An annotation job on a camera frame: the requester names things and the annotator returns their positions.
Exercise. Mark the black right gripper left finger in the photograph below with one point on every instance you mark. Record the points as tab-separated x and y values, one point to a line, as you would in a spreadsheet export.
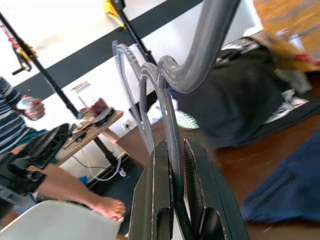
150	200

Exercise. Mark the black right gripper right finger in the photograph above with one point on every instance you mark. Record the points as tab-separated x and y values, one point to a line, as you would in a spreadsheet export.
215	200

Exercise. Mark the black garment with white print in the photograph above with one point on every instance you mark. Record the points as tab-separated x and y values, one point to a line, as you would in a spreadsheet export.
237	100

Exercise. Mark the grey plastic hanger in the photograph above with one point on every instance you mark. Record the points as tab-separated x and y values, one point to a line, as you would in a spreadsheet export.
207	45

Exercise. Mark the silver drink can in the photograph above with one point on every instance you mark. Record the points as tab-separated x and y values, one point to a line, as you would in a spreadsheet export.
23	103

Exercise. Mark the bystander hand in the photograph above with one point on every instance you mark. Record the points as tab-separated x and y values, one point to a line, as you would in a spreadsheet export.
36	110

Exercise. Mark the blue cloth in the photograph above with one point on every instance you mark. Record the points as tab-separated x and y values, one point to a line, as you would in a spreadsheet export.
287	185

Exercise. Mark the bystander bare leg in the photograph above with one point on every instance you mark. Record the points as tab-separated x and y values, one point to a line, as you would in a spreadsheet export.
75	187

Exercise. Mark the light wooden table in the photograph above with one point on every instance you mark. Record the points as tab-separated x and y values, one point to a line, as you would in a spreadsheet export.
100	130

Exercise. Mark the flat black box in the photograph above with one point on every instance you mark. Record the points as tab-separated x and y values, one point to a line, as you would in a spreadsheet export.
105	117

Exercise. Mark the white rounded plastic seat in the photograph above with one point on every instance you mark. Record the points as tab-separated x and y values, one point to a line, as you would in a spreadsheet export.
50	222

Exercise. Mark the black bag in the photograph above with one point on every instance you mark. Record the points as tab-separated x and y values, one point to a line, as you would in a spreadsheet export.
37	147

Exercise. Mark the black tripod stand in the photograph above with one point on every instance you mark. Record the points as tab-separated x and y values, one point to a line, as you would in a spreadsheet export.
140	40
62	95

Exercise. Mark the bystander torso in striped shirt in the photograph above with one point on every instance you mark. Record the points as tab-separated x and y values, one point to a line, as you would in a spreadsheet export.
10	120

